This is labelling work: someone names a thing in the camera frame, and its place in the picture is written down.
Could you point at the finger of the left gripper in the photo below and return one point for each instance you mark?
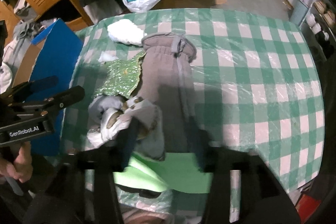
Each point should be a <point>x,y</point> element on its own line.
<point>52,105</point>
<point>22,91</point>

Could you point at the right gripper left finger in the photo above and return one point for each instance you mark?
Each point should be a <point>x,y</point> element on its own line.
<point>95,195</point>

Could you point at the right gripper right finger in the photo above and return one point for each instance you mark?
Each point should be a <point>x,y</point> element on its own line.
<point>218,161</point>

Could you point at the grey sock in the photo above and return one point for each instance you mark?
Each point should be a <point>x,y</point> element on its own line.
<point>101,104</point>

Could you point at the light green cloth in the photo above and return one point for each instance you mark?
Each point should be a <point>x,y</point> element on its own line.
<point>178,171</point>

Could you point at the green glitter cloth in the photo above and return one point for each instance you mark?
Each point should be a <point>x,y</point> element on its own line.
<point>122,77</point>

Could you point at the white patterned cloth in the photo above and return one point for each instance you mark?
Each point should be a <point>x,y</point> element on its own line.
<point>150,134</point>

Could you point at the grey-brown knit sleeve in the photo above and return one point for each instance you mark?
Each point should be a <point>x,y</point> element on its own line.
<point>167,81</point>

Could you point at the person's left hand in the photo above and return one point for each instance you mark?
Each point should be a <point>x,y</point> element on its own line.
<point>21,169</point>

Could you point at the blue cardboard box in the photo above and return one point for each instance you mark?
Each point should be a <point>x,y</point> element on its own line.
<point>55,54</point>

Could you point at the small white tissue piece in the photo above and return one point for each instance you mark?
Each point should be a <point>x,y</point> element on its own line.
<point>106,57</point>

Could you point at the grey clothes pile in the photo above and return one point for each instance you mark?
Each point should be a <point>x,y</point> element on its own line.
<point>28,26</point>

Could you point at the green checkered tablecloth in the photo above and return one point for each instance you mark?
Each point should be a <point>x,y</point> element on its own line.
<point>256,83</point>

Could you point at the white plastic bag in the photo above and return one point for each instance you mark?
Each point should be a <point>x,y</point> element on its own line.
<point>140,5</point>

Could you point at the brown cardboard box floor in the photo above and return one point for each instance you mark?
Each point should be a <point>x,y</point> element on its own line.
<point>184,4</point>

